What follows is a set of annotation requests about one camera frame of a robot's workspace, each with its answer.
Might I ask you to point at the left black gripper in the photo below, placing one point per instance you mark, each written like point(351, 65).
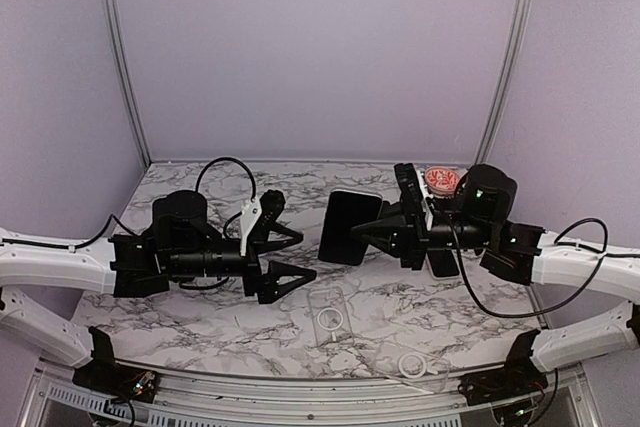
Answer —
point(265, 285)

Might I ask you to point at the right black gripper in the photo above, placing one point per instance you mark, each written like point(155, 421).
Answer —
point(410, 245)

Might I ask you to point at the black smartphone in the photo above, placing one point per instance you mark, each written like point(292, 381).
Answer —
point(346, 209)
point(443, 264)

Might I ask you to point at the clear magsafe phone case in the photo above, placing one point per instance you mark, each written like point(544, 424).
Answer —
point(411, 367)

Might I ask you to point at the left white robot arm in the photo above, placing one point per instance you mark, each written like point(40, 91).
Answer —
point(179, 246)

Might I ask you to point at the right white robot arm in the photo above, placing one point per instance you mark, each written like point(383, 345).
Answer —
point(476, 218)

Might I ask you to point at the red patterned bowl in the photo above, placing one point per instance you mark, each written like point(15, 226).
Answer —
point(441, 181)

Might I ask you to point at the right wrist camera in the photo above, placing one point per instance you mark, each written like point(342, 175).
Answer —
point(412, 197)

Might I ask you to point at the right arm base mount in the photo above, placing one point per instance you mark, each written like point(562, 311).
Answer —
point(516, 377)

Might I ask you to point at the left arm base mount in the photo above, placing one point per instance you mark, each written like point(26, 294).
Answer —
point(104, 374)

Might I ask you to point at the front aluminium rail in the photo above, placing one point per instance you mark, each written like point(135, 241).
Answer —
point(186, 398)

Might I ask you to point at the right aluminium frame post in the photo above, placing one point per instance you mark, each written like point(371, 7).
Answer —
point(498, 104)

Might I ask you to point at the aluminium frame post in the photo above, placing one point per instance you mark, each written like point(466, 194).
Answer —
point(498, 104)
point(117, 44)

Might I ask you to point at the left aluminium frame post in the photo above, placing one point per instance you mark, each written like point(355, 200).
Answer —
point(117, 44)

